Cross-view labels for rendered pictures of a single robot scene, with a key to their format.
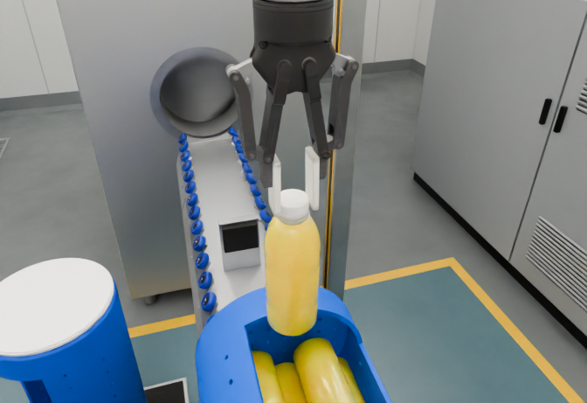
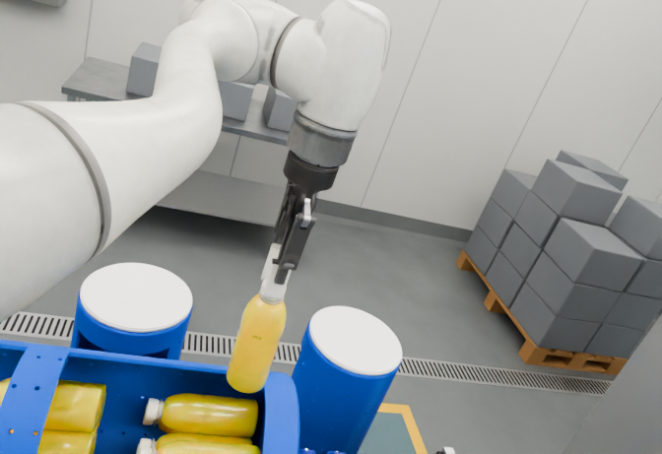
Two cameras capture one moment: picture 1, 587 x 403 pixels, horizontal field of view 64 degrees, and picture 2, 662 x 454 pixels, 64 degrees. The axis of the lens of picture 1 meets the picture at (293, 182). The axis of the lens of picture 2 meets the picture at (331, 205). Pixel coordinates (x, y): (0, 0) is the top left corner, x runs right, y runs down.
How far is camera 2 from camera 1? 0.87 m
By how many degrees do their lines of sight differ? 76
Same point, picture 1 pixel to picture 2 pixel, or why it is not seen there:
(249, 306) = (278, 379)
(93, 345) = (320, 371)
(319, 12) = (290, 161)
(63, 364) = (306, 356)
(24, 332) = (327, 327)
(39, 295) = (362, 334)
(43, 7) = not seen: outside the picture
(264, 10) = not seen: hidden behind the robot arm
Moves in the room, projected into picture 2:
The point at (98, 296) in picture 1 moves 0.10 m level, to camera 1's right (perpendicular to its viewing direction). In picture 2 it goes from (358, 363) to (356, 390)
